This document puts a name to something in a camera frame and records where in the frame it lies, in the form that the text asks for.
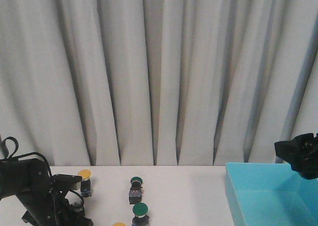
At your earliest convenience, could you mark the grey pleated curtain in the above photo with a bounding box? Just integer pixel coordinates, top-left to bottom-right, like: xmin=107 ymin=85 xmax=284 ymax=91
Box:
xmin=0 ymin=0 xmax=318 ymax=166

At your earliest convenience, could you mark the green push button upright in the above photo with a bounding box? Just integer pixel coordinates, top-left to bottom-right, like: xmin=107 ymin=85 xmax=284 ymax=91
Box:
xmin=132 ymin=202 xmax=150 ymax=226

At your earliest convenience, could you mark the turquoise plastic box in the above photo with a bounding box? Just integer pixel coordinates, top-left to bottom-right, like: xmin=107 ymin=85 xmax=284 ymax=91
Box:
xmin=225 ymin=162 xmax=318 ymax=226

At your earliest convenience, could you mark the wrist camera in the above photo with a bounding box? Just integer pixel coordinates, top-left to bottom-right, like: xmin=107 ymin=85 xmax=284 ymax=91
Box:
xmin=53 ymin=174 xmax=82 ymax=191

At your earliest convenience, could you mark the yellow push button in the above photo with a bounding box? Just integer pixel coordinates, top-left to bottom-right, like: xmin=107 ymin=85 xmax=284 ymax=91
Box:
xmin=111 ymin=222 xmax=126 ymax=226
xmin=78 ymin=169 xmax=91 ymax=198

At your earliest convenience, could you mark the red push button lying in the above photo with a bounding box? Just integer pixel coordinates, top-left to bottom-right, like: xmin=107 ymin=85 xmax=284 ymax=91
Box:
xmin=72 ymin=201 xmax=84 ymax=215

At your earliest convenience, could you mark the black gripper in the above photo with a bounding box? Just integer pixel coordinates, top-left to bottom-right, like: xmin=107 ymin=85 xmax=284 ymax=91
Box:
xmin=14 ymin=183 xmax=93 ymax=226
xmin=274 ymin=133 xmax=318 ymax=180

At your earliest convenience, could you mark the green push button lying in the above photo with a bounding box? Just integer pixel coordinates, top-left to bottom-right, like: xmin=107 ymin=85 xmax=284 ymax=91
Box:
xmin=129 ymin=176 xmax=143 ymax=205

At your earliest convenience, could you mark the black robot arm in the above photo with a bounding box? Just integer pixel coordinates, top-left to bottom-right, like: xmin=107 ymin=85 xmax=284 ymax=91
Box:
xmin=0 ymin=158 xmax=93 ymax=226

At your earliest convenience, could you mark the yellow push button upright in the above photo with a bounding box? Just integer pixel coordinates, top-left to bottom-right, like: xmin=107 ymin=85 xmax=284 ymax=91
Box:
xmin=78 ymin=169 xmax=91 ymax=198

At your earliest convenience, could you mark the yellow push button front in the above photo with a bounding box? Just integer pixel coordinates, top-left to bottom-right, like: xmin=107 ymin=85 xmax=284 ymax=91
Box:
xmin=111 ymin=222 xmax=126 ymax=226

